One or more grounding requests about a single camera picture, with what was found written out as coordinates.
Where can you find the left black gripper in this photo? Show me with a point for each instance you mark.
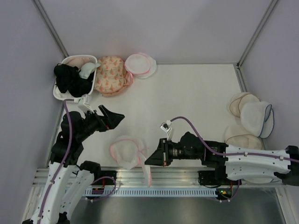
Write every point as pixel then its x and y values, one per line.
pixel 111 119

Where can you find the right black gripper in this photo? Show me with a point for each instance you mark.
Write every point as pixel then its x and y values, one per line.
pixel 159 157

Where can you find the round mesh bag pink trim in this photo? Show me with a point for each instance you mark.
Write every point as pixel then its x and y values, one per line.
pixel 131 152

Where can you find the black lace bra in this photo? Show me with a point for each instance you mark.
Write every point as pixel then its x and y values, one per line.
pixel 66 76

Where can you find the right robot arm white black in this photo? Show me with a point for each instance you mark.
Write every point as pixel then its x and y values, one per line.
pixel 229 164

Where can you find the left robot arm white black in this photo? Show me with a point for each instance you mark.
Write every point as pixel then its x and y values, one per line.
pixel 66 180

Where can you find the floral peach laundry bag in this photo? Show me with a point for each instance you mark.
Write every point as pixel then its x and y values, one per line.
pixel 112 76

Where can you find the black bra in basket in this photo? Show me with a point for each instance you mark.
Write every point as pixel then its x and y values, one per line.
pixel 80 86

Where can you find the white bra in basket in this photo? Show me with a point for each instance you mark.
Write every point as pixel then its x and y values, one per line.
pixel 58 95

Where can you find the mint green bra in basket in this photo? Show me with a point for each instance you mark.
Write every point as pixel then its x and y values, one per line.
pixel 87 69

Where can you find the white plastic laundry basket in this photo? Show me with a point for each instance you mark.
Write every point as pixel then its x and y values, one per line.
pixel 75 77

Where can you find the white round bag pink trim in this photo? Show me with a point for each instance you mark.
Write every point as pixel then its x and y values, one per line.
pixel 141 65

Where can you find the pale pink bra in basket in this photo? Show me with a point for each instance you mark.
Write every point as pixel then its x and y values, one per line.
pixel 78 61

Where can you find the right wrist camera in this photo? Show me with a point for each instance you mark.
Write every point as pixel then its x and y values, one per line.
pixel 166 127

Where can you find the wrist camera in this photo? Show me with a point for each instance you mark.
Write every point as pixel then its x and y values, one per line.
pixel 166 127
pixel 84 103

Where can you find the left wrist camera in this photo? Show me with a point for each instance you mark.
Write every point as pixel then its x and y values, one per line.
pixel 84 103

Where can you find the white slotted cable duct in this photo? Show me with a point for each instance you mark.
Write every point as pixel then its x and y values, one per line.
pixel 164 192

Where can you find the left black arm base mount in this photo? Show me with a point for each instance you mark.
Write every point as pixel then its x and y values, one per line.
pixel 102 173

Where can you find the aluminium mounting rail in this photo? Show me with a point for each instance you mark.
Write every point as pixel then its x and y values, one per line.
pixel 161 177

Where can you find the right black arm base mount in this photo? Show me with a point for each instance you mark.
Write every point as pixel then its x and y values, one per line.
pixel 214 178

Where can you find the right aluminium frame post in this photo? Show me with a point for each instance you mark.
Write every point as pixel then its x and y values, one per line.
pixel 266 16

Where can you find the aluminium frame post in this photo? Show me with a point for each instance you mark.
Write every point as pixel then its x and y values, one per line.
pixel 266 16
pixel 47 21

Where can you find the left aluminium frame post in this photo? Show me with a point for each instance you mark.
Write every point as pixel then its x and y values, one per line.
pixel 47 21

